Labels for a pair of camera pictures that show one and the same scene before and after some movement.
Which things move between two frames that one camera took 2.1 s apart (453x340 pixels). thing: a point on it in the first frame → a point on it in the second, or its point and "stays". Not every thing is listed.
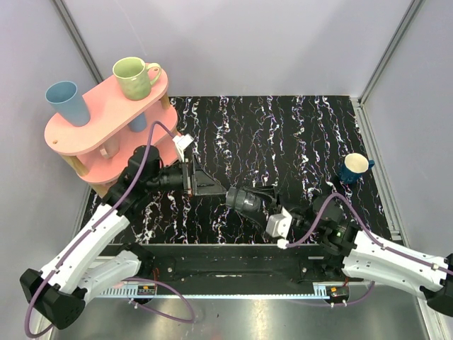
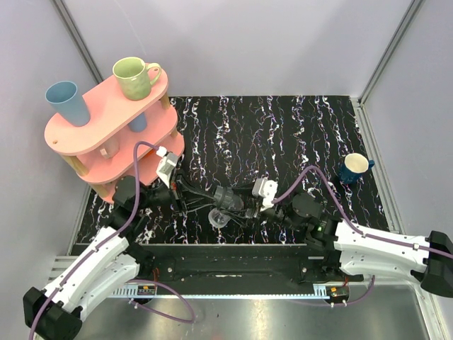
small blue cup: [139, 124] stays
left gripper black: [190, 178] → [178, 193]
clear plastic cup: [252, 201] → [219, 217]
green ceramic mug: [133, 77] stays
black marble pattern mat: [296, 144] stays
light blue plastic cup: [67, 101] stays
